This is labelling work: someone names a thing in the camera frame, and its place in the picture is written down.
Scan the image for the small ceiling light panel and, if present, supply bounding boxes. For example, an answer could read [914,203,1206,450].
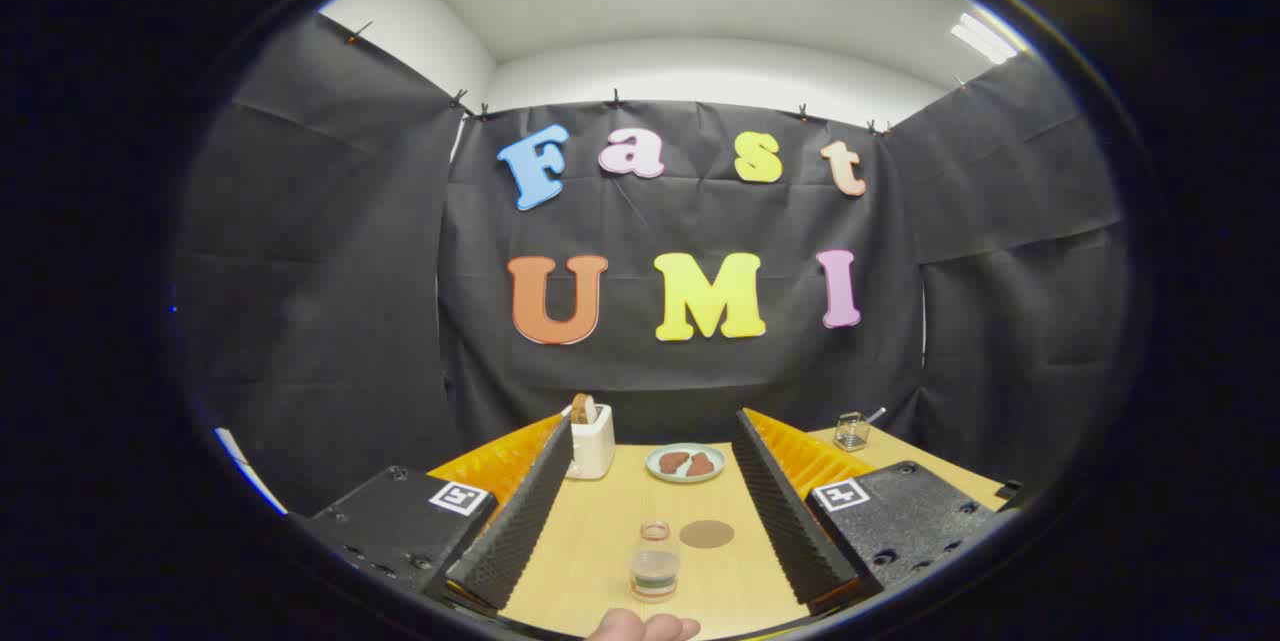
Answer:
[950,11,1019,65]

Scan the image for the pale blue plate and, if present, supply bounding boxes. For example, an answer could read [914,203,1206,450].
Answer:
[645,442,727,484]

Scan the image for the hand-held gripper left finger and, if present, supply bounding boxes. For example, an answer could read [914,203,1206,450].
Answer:
[290,411,576,617]

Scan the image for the black backdrop cloth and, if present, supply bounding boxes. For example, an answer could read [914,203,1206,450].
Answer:
[175,11,1131,522]

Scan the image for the round brown coaster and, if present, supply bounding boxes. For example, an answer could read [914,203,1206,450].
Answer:
[680,519,736,550]

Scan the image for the wooden table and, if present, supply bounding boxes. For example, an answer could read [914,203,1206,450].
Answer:
[497,424,1011,640]

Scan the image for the white toaster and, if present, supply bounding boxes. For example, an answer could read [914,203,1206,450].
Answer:
[565,404,616,480]

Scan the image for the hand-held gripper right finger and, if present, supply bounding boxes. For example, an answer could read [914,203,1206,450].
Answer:
[732,407,1011,617]

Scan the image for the clear plastic juice bottle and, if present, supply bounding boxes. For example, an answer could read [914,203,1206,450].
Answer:
[630,521,683,604]

